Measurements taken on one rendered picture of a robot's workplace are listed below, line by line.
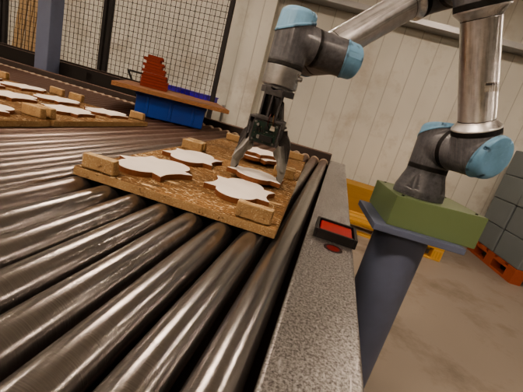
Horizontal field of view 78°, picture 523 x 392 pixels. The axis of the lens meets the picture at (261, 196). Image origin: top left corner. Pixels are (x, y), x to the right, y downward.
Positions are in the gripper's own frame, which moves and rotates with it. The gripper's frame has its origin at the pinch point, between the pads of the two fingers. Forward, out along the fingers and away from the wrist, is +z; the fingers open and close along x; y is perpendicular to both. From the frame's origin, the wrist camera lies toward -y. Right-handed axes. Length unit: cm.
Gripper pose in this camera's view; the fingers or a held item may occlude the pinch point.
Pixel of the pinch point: (255, 175)
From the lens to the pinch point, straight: 75.9
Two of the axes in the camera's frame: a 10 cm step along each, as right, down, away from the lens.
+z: -2.6, 9.2, 2.9
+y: -1.9, 2.4, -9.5
